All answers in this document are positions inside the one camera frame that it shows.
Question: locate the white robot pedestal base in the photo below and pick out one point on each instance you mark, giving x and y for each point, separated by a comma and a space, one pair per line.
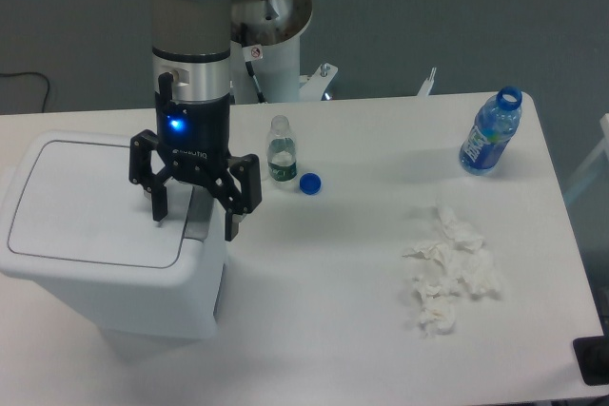
266, 54

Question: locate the crumpled white tissue pile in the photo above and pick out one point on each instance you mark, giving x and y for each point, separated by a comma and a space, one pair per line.
452, 264

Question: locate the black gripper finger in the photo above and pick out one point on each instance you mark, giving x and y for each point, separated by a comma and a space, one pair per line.
238, 188
140, 172

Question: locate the white trash can lid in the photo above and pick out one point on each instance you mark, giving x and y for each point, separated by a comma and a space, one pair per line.
72, 201

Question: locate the clear small water bottle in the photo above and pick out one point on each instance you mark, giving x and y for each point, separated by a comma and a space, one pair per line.
281, 153

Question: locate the white frame at right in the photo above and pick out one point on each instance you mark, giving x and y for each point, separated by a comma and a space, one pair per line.
590, 168

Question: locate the black device at table edge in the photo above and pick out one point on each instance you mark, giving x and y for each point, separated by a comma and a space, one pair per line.
592, 358

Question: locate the white trash can body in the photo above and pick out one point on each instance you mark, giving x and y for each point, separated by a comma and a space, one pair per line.
176, 302

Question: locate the blue drink bottle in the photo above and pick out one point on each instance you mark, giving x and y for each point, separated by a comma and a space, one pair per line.
494, 126

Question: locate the blue bottle cap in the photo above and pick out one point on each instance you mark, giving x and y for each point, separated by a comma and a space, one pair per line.
310, 183

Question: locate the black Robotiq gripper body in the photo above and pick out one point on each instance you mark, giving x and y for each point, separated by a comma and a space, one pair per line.
194, 137

